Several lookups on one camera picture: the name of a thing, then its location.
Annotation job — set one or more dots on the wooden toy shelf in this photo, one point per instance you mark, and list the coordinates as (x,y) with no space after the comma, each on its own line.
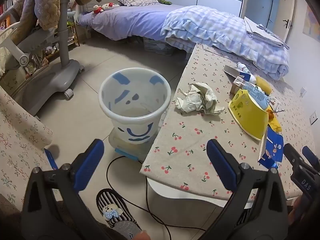
(72,33)

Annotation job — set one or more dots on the floral print cloth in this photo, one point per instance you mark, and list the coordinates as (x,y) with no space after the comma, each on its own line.
(17,135)

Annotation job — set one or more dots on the person's right hand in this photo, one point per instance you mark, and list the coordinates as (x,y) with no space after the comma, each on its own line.
(297,210)

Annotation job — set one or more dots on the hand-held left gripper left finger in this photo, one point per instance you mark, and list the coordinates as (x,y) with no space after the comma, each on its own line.
(90,160)

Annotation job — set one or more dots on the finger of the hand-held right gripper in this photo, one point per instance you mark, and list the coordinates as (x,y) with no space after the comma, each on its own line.
(292,156)
(310,157)

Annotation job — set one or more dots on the wall poster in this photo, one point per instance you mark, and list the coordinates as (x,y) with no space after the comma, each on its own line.
(312,21)

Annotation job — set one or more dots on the bed with purple sheet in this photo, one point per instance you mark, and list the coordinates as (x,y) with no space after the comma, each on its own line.
(130,22)

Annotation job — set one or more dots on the bookshelf with books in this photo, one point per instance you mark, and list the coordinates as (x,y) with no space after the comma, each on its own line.
(10,2)

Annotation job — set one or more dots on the clear flat plastic box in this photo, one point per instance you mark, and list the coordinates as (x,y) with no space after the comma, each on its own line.
(125,147)

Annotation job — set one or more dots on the yellow plastic wrapper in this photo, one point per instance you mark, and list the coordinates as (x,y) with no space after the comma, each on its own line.
(275,125)

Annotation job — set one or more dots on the cherry print tablecloth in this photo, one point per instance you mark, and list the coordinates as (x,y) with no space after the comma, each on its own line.
(190,135)

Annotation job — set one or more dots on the white table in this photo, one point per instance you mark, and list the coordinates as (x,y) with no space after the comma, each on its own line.
(175,192)

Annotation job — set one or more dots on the blue carton box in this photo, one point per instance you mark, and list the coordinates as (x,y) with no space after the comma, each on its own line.
(272,150)

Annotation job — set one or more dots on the yellow paper bowl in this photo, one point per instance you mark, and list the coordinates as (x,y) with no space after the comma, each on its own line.
(247,115)

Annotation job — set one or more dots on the beige fleece garment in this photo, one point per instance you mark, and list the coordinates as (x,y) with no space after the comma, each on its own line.
(47,12)

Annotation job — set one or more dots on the yellow sponge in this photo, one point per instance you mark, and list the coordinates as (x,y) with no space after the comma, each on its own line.
(263,85)

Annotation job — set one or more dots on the white wall socket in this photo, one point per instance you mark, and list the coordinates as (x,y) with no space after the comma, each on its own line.
(313,118)
(303,92)

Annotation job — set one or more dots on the white bin with blue print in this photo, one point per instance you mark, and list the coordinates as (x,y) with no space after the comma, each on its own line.
(130,127)

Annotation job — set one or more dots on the grey sock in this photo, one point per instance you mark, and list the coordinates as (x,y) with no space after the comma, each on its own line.
(125,228)

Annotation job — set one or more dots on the red plush toy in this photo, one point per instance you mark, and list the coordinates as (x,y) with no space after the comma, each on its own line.
(98,9)

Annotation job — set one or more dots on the grey cardboard box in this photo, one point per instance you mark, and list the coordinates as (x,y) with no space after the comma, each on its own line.
(231,71)

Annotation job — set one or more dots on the blue checked quilt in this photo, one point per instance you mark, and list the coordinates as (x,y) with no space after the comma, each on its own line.
(212,30)

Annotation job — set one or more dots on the blue door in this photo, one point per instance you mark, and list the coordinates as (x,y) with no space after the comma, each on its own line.
(270,5)

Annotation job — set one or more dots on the white cat plush toy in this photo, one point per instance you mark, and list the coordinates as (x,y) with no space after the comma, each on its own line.
(108,6)

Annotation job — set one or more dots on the striped slipper with bear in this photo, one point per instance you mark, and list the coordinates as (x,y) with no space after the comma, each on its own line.
(112,205)

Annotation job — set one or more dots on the small brown carton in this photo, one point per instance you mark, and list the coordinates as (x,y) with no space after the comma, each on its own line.
(236,86)

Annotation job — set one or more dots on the white paper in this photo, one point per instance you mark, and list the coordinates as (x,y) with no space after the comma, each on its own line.
(197,100)

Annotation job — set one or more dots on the green plush toy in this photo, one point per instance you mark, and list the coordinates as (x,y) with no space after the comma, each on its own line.
(166,2)

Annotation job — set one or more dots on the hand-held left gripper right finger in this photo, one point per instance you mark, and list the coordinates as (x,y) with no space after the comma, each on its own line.
(220,162)

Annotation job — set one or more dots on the folded grey cloth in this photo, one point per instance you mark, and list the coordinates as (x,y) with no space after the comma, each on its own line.
(262,33)

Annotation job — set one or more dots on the clear plastic bottle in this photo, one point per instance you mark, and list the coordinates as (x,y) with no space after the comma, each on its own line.
(257,95)

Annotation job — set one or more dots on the white squeeze bottle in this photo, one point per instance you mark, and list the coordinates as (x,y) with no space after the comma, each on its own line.
(246,72)

